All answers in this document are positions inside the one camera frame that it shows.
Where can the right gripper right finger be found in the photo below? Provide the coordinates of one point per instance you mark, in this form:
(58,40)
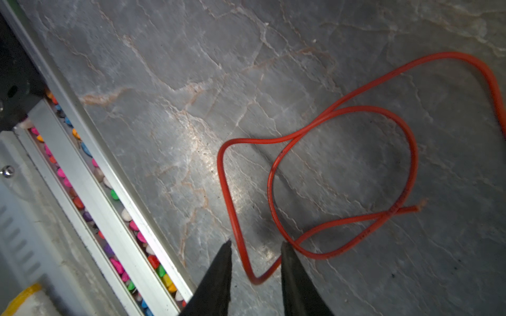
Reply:
(300,296)

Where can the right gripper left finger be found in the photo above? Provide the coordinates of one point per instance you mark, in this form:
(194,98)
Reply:
(212,297)

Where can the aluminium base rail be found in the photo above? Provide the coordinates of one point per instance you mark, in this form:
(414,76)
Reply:
(99,180)

